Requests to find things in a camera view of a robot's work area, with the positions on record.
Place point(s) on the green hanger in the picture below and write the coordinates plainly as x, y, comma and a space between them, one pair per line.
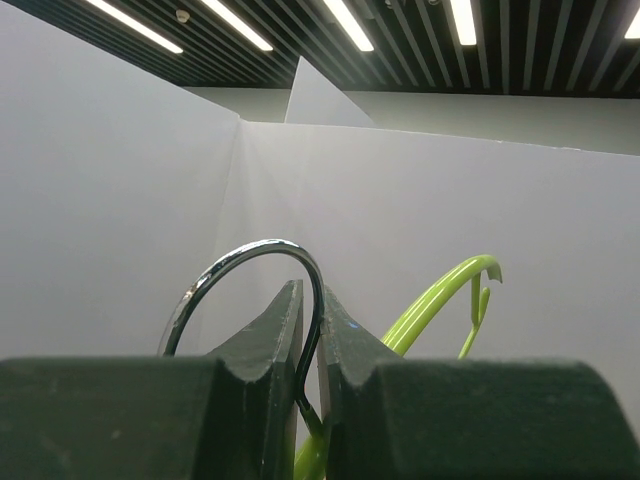
310, 460

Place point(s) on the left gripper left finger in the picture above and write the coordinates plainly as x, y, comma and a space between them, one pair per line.
227, 414

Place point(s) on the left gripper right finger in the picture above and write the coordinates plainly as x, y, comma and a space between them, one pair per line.
395, 418

